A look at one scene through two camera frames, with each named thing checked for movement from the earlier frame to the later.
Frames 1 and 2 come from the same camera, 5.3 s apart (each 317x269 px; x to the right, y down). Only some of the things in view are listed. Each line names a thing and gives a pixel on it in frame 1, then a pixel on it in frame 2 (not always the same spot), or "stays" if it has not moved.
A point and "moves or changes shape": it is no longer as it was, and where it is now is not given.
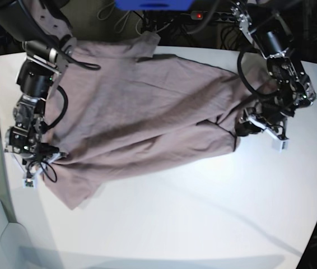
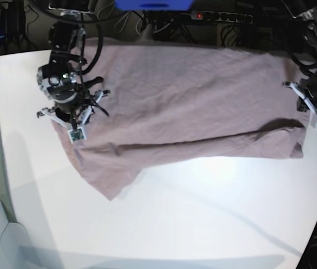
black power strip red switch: x=218 y=16 stays
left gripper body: x=20 y=138 → x=68 y=98
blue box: x=154 y=5 stays
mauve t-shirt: x=115 y=111 moves or changes shape
